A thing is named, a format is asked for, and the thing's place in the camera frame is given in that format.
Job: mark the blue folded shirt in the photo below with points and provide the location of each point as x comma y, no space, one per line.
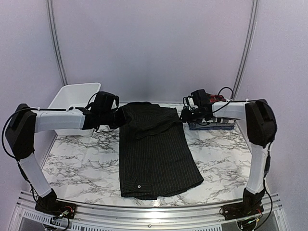
194,126

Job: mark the left aluminium wall post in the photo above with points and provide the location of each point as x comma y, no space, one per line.
55,42

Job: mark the black pinstripe long sleeve shirt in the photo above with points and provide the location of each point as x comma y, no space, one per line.
154,157

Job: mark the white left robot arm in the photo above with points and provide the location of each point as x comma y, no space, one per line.
20,129

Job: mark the white plastic bin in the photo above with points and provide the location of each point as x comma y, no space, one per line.
76,95

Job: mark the aluminium front rail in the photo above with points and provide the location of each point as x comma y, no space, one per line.
91,217

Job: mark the red black plaid shirt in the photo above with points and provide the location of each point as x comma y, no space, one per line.
216,98

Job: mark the grey white folded shirt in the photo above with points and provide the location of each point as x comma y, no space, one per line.
224,122

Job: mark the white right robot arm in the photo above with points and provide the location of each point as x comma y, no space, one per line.
203,109

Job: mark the aluminium wall post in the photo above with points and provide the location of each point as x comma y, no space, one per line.
247,46
55,42

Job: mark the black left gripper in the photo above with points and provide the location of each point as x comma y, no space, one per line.
124,118

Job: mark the right aluminium wall post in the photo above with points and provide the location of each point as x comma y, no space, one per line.
247,46

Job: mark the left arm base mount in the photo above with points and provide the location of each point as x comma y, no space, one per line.
57,208

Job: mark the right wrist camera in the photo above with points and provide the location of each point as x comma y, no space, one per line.
188,102

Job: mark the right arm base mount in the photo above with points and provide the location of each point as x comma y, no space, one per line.
240,210

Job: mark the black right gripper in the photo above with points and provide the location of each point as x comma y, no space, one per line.
185,118

